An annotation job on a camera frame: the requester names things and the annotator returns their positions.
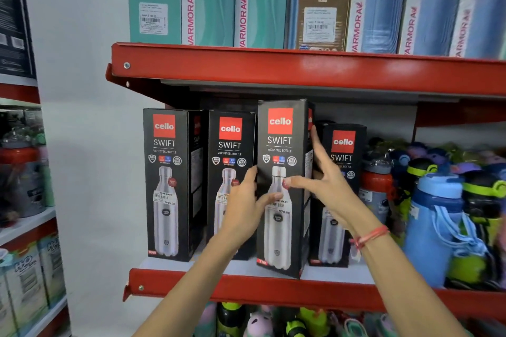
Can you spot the person's right hand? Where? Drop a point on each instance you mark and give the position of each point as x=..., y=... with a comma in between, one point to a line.
x=336, y=198

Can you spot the person's left hand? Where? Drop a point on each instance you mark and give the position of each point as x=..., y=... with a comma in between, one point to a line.
x=241, y=214

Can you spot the person's left thumb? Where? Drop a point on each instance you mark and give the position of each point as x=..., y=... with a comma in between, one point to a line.
x=270, y=200

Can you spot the person's right thumb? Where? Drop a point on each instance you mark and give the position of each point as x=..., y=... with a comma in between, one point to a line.
x=298, y=181

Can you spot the black steel bottle box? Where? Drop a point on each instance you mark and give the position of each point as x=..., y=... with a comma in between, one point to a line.
x=280, y=230
x=227, y=139
x=170, y=190
x=343, y=151

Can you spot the person's left forearm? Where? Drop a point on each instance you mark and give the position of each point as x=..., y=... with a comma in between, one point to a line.
x=193, y=289

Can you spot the person's right forearm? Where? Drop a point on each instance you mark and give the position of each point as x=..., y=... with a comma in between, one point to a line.
x=407, y=289

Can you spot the orange and grey bottle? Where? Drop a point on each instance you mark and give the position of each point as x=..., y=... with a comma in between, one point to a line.
x=375, y=186

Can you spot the red metal shelf board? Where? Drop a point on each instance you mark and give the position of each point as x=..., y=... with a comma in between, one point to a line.
x=253, y=289
x=300, y=70

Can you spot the row of colourful animal bottles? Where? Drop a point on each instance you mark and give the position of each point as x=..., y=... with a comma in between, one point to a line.
x=284, y=323

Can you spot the pile of colourful kids bottles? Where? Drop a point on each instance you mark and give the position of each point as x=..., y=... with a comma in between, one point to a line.
x=480, y=194

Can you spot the blue bottle box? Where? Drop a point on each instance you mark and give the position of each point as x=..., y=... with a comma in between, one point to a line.
x=377, y=5
x=433, y=9
x=484, y=13

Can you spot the green slim bottle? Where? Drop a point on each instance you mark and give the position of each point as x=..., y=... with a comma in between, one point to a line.
x=47, y=175

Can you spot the white printed bottle box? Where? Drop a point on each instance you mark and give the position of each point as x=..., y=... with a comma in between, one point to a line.
x=53, y=269
x=27, y=289
x=7, y=309

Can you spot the white and red side shelf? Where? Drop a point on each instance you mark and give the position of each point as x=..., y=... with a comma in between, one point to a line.
x=27, y=224

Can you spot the grey container with red lid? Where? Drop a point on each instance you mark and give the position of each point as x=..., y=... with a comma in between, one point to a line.
x=21, y=178

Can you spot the dark printed carton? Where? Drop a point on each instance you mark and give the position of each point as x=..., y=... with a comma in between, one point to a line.
x=14, y=13

